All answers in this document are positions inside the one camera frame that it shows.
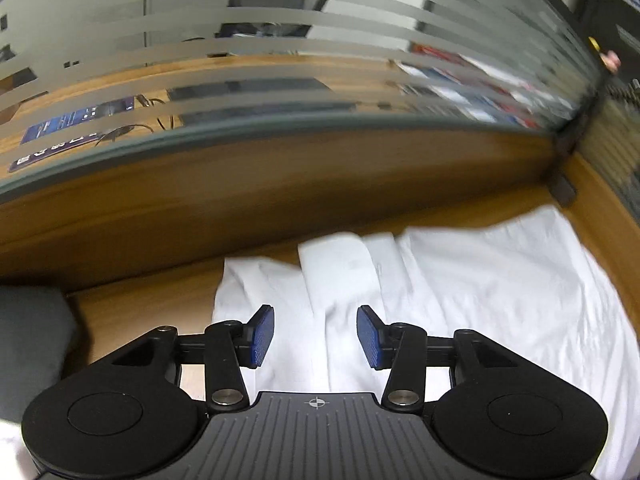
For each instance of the dark grey garment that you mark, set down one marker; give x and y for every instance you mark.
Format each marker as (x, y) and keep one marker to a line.
(35, 345)

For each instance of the blue book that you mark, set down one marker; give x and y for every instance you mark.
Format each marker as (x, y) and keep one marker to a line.
(65, 125)

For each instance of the colourful printed papers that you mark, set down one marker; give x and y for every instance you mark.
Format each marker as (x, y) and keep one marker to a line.
(475, 90)

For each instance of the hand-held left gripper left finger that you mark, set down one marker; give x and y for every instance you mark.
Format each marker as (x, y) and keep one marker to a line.
(262, 337)

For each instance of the white dress shirt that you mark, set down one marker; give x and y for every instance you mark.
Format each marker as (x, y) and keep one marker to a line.
(475, 285)

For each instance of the black partition bracket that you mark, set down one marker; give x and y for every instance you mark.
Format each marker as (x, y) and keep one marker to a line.
(565, 190)

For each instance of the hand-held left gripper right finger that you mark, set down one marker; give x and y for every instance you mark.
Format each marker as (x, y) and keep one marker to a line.
(371, 337)

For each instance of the striped glass desk partition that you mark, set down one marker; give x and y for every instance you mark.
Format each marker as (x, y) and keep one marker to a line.
(620, 160)
(300, 185)

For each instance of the crumpled white shirt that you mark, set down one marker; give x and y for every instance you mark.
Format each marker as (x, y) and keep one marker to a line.
(12, 452)

